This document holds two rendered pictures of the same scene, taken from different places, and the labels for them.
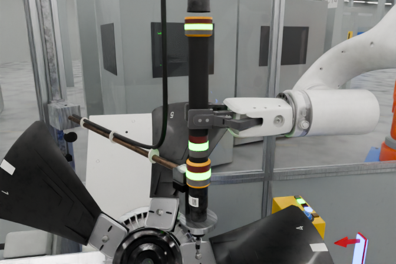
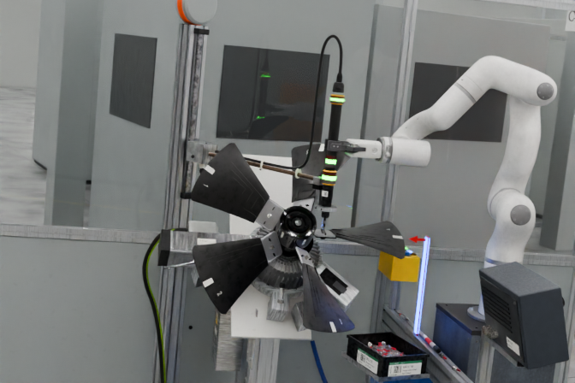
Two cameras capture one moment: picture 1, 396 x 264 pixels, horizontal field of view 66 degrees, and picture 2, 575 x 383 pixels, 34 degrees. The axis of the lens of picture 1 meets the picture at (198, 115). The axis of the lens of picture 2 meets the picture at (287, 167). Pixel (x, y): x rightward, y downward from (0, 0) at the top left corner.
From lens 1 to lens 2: 2.45 m
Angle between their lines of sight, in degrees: 8
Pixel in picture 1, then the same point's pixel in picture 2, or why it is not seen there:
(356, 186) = not seen: hidden behind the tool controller
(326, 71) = (409, 129)
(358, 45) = (423, 115)
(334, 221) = not seen: hidden behind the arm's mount
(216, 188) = (325, 258)
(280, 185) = not seen: hidden behind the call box
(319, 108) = (396, 146)
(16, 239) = (197, 224)
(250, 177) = (364, 250)
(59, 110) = (204, 146)
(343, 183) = (471, 271)
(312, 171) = (434, 251)
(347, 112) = (411, 150)
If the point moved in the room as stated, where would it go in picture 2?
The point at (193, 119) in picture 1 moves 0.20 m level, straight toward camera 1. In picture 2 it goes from (330, 145) to (336, 153)
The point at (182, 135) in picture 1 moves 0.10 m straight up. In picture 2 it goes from (316, 164) to (319, 134)
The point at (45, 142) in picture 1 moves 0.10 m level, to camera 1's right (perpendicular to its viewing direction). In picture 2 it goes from (237, 156) to (268, 158)
